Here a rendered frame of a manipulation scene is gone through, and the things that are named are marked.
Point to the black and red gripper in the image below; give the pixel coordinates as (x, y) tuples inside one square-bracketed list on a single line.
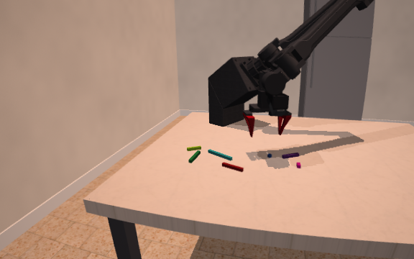
[(282, 121)]

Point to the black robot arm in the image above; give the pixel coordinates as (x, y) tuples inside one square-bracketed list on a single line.
[(301, 44)]

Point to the turquoise rod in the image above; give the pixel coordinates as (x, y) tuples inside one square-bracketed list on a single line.
[(220, 154)]

